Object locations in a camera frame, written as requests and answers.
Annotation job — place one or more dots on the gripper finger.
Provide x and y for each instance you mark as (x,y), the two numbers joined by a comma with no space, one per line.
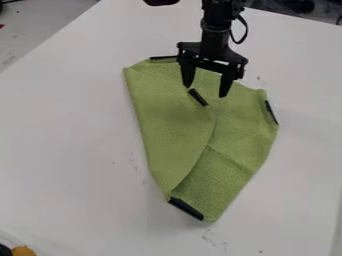
(227,83)
(187,74)

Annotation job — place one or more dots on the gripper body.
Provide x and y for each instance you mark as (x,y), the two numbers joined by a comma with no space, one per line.
(214,50)

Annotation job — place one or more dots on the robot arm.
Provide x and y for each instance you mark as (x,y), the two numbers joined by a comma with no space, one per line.
(217,13)

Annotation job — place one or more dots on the green cloth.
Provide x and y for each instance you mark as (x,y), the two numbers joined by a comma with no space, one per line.
(187,133)

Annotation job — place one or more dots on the yellow toy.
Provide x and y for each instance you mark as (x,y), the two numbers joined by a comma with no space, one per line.
(23,251)

